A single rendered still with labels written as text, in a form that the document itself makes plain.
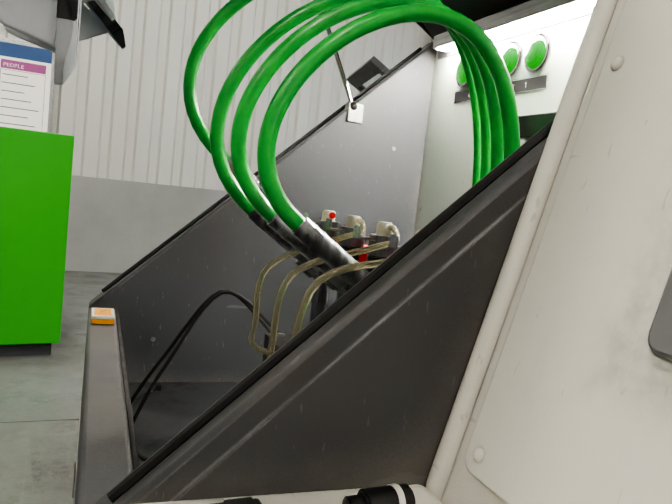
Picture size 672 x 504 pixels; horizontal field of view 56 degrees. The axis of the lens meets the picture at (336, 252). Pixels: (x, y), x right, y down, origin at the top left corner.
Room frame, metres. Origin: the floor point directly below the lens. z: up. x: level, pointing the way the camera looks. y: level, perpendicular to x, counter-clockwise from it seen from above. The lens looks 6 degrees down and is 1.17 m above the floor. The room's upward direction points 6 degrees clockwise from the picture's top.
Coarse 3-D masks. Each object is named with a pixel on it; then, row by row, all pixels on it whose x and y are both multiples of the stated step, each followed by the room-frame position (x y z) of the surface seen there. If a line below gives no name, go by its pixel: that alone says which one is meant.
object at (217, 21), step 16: (240, 0) 0.71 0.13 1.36; (224, 16) 0.70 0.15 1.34; (208, 32) 0.70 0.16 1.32; (448, 32) 0.81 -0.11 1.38; (192, 48) 0.70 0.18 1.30; (192, 64) 0.69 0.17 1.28; (464, 64) 0.82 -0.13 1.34; (192, 80) 0.69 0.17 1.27; (192, 96) 0.70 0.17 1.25; (192, 112) 0.70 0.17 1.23; (480, 128) 0.82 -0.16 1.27; (208, 144) 0.70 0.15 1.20; (480, 144) 0.82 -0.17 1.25; (480, 160) 0.83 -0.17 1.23
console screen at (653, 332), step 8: (664, 288) 0.31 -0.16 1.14; (664, 296) 0.30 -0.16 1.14; (664, 304) 0.30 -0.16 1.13; (656, 312) 0.30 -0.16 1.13; (664, 312) 0.30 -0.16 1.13; (656, 320) 0.30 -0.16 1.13; (664, 320) 0.30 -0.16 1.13; (656, 328) 0.30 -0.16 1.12; (664, 328) 0.30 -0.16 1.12; (648, 336) 0.30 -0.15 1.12; (656, 336) 0.30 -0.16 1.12; (664, 336) 0.29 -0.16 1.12; (656, 344) 0.30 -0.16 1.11; (664, 344) 0.29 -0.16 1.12; (656, 352) 0.30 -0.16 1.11; (664, 352) 0.29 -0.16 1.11
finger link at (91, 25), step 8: (96, 8) 0.83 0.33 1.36; (88, 16) 0.83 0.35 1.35; (96, 16) 0.83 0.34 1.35; (104, 16) 0.83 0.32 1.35; (80, 24) 0.83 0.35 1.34; (88, 24) 0.83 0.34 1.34; (96, 24) 0.83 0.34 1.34; (104, 24) 0.83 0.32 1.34; (112, 24) 0.83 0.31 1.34; (80, 32) 0.83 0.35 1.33; (88, 32) 0.83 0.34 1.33; (96, 32) 0.83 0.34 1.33; (104, 32) 0.84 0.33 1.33; (112, 32) 0.83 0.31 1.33; (120, 32) 0.83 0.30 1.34; (80, 40) 0.83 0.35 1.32; (120, 40) 0.83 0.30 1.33
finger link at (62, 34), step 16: (0, 0) 0.51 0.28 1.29; (16, 0) 0.51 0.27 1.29; (32, 0) 0.52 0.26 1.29; (48, 0) 0.52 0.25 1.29; (0, 16) 0.51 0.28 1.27; (16, 16) 0.51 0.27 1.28; (32, 16) 0.52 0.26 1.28; (48, 16) 0.52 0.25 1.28; (32, 32) 0.52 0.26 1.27; (48, 32) 0.52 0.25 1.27; (64, 32) 0.52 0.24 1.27; (64, 48) 0.53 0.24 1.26; (64, 64) 0.53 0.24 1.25; (64, 80) 0.54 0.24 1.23
